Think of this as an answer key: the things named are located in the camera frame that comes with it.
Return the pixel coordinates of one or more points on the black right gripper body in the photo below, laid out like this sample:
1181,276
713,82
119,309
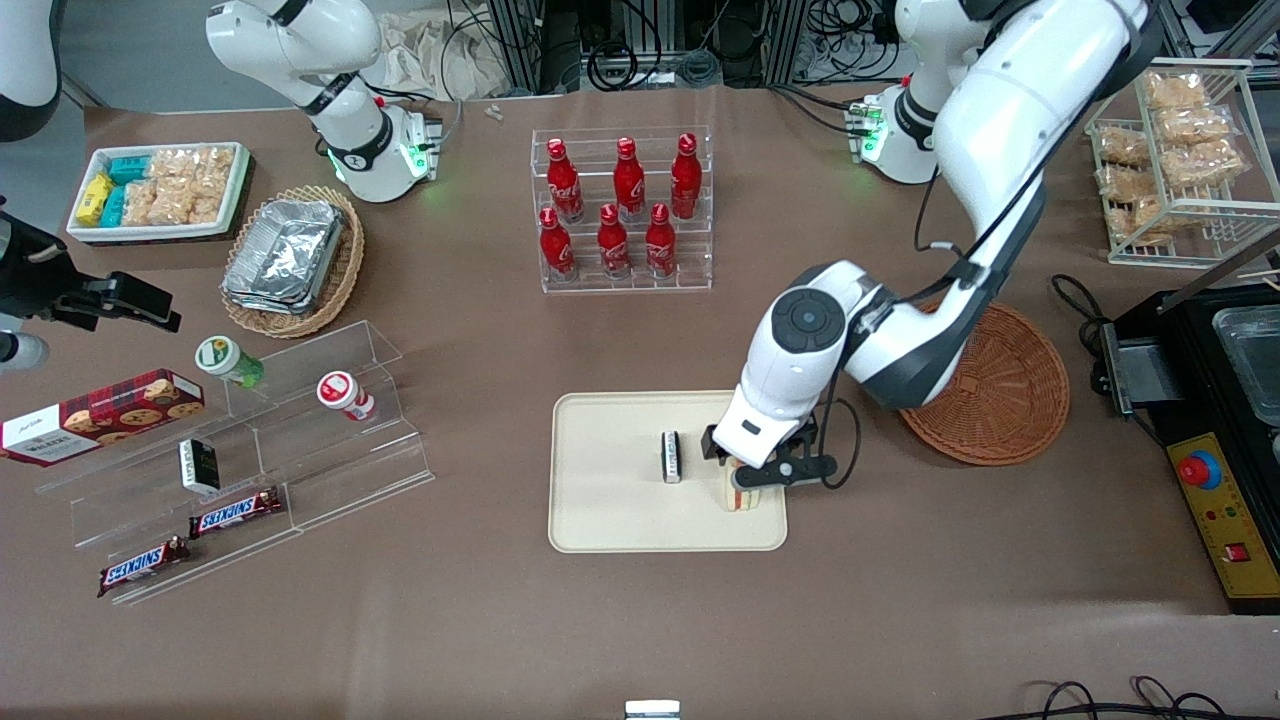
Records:
38,283

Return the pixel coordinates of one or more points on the triangular sandwich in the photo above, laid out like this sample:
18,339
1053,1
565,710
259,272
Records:
745,500

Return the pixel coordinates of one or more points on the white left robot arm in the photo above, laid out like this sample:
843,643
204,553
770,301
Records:
1030,100

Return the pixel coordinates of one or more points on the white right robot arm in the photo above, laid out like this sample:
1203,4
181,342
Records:
300,40

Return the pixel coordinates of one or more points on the beige plastic serving tray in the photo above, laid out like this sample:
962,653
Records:
610,500

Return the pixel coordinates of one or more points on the aluminium foil tray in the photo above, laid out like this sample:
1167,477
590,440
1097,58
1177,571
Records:
285,250
270,306

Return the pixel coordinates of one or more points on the oval wicker basket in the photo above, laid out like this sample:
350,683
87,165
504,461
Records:
352,262

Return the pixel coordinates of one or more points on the round brown wicker basket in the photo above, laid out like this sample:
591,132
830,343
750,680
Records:
1010,400

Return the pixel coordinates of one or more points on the small black gum box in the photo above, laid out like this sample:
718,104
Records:
200,465
672,458

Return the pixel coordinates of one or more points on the white rectangular snack bin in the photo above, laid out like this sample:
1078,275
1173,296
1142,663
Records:
150,234

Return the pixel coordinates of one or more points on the green lidded snack cup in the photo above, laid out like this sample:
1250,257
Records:
215,355

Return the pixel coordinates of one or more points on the yellow snack packet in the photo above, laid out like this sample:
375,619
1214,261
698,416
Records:
93,200

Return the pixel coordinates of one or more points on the clear rice cracker bag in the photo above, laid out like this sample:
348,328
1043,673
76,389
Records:
192,206
145,203
215,170
175,168

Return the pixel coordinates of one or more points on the teal snack packet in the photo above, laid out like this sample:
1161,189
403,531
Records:
128,170
113,207

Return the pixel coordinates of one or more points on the red tartan cookie box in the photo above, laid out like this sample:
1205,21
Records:
110,410

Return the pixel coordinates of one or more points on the clear acrylic bottle rack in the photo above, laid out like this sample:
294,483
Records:
695,250

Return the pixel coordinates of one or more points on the red cola bottle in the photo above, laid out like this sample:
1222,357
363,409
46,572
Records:
565,185
556,250
686,180
629,185
660,245
613,245

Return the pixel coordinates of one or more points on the red lidded snack cup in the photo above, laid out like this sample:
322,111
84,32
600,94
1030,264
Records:
337,390

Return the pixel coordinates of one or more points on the brown Snickers bar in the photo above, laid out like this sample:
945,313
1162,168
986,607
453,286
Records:
235,513
143,566

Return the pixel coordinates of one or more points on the clear acrylic stepped stand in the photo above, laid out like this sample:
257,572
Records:
340,470

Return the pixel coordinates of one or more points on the small silver white object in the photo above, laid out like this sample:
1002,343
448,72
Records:
652,711

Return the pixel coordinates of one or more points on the black grey box device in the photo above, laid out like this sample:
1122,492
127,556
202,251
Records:
1140,375

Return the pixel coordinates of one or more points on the crumpled beige cloth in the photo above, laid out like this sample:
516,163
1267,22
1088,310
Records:
430,55

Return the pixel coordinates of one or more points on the red emergency stop button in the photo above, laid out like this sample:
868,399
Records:
1199,470

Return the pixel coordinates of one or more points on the black appliance housing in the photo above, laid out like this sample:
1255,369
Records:
1190,340

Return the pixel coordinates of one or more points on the clear fried snack bag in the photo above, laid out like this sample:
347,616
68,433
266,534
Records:
1140,220
1195,125
1125,147
1205,162
1175,90
1125,183

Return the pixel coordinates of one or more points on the yellow control panel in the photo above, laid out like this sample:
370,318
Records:
1225,520

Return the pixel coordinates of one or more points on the grey metal bar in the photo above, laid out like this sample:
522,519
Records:
1220,272

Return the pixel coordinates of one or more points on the clear rectangular pan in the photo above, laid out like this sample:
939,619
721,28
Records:
1250,360

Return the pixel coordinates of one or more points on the thin wooden stick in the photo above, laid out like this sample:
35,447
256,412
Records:
1260,270

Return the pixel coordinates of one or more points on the small red square switch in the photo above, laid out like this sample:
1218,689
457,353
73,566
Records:
1239,552

